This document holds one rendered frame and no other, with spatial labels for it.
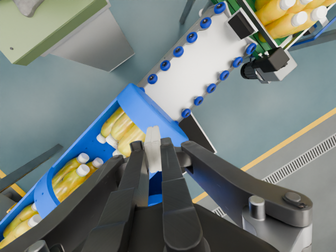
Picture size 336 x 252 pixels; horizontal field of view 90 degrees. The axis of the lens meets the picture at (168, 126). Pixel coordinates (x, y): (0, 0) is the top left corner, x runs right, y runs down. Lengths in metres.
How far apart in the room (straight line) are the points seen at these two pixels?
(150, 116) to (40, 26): 0.46
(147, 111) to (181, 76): 0.35
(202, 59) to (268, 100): 1.38
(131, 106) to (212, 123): 1.42
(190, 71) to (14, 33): 0.62
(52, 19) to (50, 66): 1.23
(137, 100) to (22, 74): 1.66
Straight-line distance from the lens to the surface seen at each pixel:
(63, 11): 0.71
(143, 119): 0.46
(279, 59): 0.85
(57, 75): 1.90
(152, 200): 0.85
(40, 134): 2.07
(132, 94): 0.50
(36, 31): 0.74
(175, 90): 0.76
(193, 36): 0.74
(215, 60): 0.81
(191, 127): 1.62
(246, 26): 0.74
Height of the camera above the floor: 1.68
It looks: 76 degrees down
